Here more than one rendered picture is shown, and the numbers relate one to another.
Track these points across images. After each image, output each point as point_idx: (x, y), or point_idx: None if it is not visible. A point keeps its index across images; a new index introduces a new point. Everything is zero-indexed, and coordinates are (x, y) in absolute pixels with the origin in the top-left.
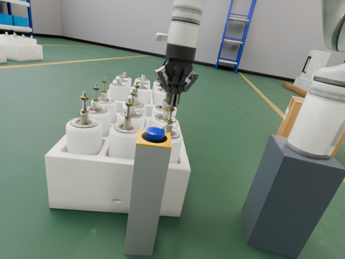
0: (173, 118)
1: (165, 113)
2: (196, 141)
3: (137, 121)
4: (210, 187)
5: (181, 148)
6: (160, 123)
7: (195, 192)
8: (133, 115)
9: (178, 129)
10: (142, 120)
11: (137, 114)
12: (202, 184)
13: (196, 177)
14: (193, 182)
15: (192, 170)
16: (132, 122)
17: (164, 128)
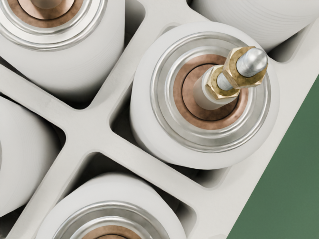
0: (253, 112)
1: (203, 98)
2: None
3: (46, 67)
4: (303, 237)
5: (216, 225)
6: (150, 133)
7: (243, 237)
8: (51, 7)
9: (317, 54)
10: (81, 62)
11: (78, 4)
12: (287, 214)
13: (298, 174)
14: (268, 194)
15: (307, 137)
16: (19, 66)
17: (115, 223)
